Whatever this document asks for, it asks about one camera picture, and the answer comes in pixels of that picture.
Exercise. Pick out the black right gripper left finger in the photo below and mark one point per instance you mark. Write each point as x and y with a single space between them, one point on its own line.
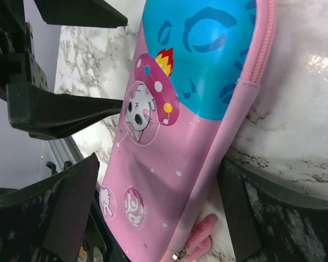
46 221

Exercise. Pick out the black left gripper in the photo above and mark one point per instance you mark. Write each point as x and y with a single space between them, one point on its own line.
45 115

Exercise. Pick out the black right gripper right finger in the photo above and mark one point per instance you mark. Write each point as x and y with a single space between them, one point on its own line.
269 222

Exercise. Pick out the pink cartoon pencil case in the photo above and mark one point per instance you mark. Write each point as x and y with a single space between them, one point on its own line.
196 72

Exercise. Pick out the aluminium rail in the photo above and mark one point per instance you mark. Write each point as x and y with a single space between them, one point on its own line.
58 155

